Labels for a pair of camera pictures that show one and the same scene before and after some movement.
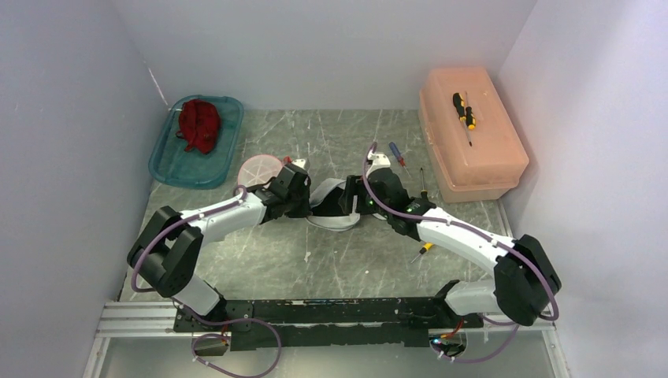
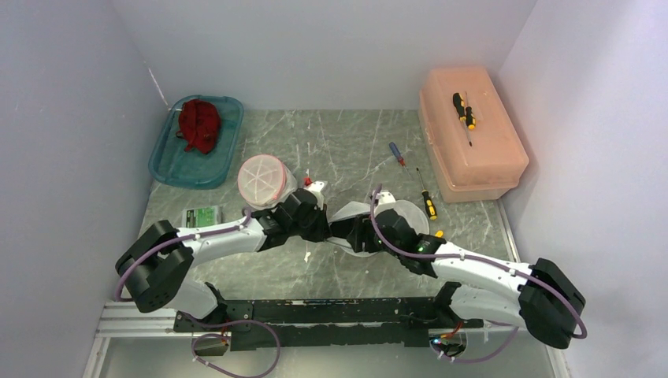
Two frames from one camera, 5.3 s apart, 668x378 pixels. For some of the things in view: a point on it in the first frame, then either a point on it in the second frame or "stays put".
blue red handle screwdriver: (397, 153) stays put
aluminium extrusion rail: (131, 320) stays put
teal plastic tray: (171, 164) stays put
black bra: (334, 205) to (342, 228)
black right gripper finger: (354, 186) to (362, 235)
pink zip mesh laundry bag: (258, 170) stays put
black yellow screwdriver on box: (465, 113) stays put
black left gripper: (304, 211) to (323, 230)
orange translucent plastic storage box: (495, 164) stays put
